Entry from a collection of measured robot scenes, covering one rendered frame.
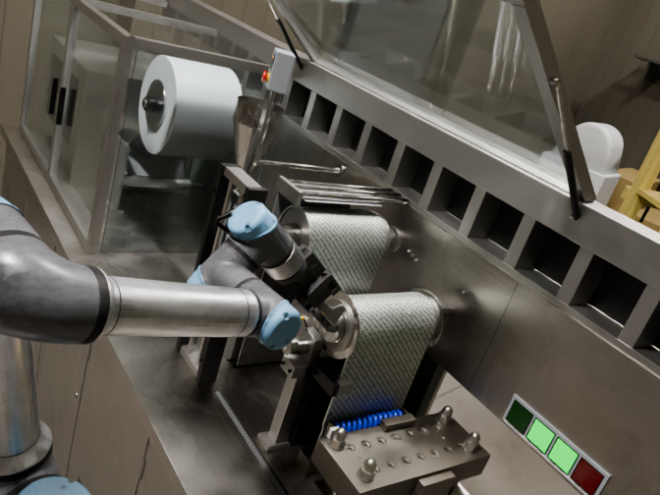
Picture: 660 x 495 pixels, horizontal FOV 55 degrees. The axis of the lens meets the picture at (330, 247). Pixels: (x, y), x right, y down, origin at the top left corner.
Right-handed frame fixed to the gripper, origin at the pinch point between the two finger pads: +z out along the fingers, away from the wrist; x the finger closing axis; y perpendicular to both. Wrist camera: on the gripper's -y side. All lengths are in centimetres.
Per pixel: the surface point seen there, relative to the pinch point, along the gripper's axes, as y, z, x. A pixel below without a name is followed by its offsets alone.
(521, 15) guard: 53, -42, -17
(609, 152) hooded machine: 346, 425, 271
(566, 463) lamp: 17, 34, -41
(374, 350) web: 4.5, 12.4, -4.4
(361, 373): -1.0, 15.5, -4.4
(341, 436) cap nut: -13.1, 15.8, -12.1
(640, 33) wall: 601, 522, 442
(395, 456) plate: -7.7, 27.5, -17.6
